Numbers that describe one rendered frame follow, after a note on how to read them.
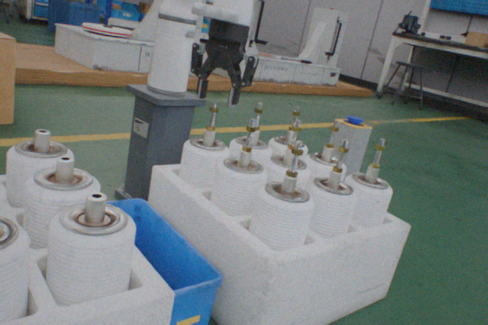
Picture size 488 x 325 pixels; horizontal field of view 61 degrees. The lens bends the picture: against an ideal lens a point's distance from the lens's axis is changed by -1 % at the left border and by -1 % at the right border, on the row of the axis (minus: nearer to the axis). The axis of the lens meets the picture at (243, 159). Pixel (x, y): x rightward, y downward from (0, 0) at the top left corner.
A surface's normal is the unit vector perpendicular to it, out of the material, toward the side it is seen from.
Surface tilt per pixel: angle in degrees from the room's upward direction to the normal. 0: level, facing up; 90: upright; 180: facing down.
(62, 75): 90
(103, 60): 90
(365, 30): 90
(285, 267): 90
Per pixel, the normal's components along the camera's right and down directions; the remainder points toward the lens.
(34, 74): 0.69, 0.35
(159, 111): -0.03, 0.35
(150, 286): 0.19, -0.93
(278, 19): -0.69, 0.09
